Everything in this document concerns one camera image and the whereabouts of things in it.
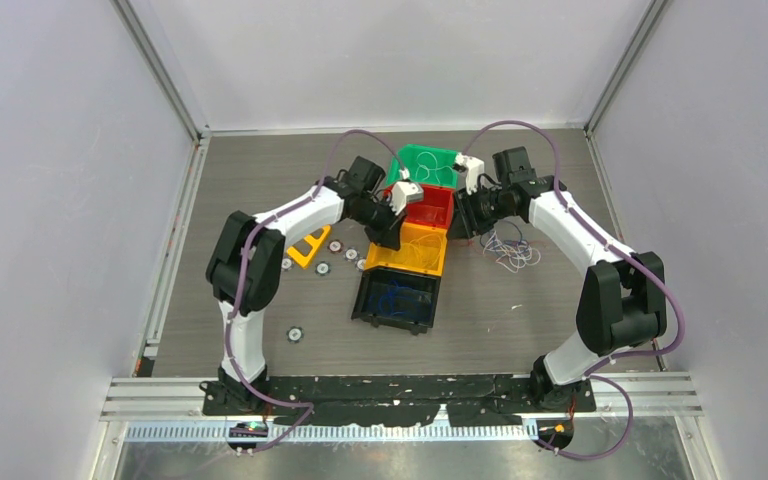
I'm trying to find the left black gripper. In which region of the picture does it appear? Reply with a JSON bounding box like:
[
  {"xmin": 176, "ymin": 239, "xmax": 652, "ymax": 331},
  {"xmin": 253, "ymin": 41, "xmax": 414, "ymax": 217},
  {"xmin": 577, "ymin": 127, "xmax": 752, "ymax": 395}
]
[{"xmin": 349, "ymin": 195, "xmax": 406, "ymax": 251}]

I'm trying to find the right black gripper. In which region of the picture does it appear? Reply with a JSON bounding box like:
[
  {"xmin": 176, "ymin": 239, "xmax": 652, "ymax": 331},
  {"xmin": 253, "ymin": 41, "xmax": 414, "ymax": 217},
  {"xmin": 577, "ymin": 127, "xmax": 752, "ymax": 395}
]
[{"xmin": 446, "ymin": 183, "xmax": 516, "ymax": 241}]

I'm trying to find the multicolour wire bundle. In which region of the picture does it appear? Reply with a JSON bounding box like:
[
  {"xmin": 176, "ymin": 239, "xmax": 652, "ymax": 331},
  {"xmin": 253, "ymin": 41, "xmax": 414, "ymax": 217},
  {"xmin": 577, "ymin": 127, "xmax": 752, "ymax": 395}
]
[{"xmin": 466, "ymin": 225, "xmax": 543, "ymax": 274}]

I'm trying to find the blue wire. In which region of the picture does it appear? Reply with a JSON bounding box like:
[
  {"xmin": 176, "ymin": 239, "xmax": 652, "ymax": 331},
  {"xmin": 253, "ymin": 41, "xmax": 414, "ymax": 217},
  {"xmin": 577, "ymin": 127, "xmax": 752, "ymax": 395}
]
[{"xmin": 370, "ymin": 283, "xmax": 436, "ymax": 321}]

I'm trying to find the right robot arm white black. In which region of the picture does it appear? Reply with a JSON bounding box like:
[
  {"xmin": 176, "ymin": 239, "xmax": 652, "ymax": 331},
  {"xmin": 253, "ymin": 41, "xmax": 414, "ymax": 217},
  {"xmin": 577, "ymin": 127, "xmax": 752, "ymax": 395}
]
[{"xmin": 448, "ymin": 147, "xmax": 667, "ymax": 411}]

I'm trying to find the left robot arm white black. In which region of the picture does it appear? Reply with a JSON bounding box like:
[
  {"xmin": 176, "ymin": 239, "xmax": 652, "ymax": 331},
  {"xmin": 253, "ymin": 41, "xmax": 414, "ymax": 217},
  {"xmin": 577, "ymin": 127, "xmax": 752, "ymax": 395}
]
[{"xmin": 206, "ymin": 157, "xmax": 424, "ymax": 414}]

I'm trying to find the red plastic bin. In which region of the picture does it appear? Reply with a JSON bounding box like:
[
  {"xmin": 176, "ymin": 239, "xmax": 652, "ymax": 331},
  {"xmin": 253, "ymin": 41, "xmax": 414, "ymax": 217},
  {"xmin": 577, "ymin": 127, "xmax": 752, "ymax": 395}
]
[{"xmin": 396, "ymin": 184, "xmax": 454, "ymax": 232}]

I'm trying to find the round disc middle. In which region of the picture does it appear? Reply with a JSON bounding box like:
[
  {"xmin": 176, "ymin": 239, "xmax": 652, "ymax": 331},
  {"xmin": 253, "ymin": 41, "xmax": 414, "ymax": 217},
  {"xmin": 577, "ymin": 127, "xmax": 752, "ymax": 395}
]
[{"xmin": 344, "ymin": 248, "xmax": 359, "ymax": 262}]

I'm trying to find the yellow plastic bin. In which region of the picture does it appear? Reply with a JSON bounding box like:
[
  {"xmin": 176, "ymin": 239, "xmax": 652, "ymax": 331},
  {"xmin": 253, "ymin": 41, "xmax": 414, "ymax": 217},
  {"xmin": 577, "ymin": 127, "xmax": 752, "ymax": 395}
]
[{"xmin": 365, "ymin": 224, "xmax": 448, "ymax": 277}]

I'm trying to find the round disc red centre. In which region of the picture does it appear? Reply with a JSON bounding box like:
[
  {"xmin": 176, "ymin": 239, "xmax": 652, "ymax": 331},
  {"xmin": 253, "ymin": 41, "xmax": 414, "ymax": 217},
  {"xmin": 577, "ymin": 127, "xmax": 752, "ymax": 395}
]
[{"xmin": 328, "ymin": 240, "xmax": 343, "ymax": 253}]

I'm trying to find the green plastic bin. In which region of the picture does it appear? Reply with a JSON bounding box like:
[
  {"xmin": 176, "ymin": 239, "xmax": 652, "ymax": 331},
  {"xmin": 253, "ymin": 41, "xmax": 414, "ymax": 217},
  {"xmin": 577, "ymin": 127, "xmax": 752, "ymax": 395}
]
[{"xmin": 384, "ymin": 144, "xmax": 458, "ymax": 190}]

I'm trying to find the round disc lower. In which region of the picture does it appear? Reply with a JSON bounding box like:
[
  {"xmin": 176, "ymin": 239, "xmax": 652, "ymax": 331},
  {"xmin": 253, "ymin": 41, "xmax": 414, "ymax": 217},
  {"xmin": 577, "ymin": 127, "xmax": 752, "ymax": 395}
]
[{"xmin": 315, "ymin": 261, "xmax": 331, "ymax": 276}]

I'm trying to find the black plastic bin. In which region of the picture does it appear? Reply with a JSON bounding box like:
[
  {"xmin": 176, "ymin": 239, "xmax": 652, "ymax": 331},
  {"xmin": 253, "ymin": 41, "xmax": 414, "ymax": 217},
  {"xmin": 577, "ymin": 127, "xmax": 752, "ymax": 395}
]
[{"xmin": 350, "ymin": 267, "xmax": 442, "ymax": 335}]

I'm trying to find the yellow triangular plastic piece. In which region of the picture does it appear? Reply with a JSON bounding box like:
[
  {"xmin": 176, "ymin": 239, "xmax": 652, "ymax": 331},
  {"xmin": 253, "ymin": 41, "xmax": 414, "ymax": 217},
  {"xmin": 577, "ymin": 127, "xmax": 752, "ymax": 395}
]
[{"xmin": 286, "ymin": 225, "xmax": 332, "ymax": 269}]

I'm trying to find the lone round disc front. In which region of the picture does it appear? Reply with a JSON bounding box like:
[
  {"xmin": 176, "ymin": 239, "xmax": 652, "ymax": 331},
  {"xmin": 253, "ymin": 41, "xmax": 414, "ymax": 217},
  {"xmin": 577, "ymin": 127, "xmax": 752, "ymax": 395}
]
[{"xmin": 286, "ymin": 327, "xmax": 304, "ymax": 344}]

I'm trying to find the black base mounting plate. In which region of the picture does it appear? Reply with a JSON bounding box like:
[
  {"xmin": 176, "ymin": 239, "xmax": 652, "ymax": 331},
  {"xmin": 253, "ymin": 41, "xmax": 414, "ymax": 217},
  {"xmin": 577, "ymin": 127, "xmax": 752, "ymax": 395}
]
[{"xmin": 199, "ymin": 373, "xmax": 596, "ymax": 427}]

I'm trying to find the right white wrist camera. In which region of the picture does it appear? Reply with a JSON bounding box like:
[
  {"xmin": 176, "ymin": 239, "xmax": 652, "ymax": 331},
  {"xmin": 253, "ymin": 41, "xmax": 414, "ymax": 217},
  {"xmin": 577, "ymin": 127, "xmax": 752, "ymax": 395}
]
[{"xmin": 452, "ymin": 153, "xmax": 485, "ymax": 195}]

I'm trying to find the aluminium frame rail front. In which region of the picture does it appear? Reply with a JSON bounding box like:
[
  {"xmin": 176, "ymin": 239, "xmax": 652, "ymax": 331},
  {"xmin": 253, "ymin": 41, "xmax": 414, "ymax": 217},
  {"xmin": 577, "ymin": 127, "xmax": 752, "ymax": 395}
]
[{"xmin": 101, "ymin": 377, "xmax": 703, "ymax": 448}]

